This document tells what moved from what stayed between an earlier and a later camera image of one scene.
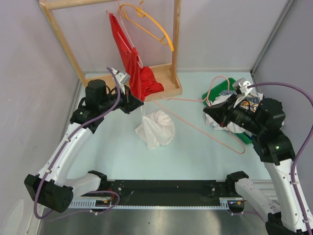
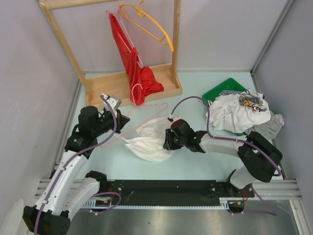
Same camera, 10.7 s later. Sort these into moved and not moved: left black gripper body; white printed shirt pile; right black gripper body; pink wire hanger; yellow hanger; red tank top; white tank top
Moved: left black gripper body; right black gripper body; white tank top; pink wire hanger
Not moved: red tank top; white printed shirt pile; yellow hanger
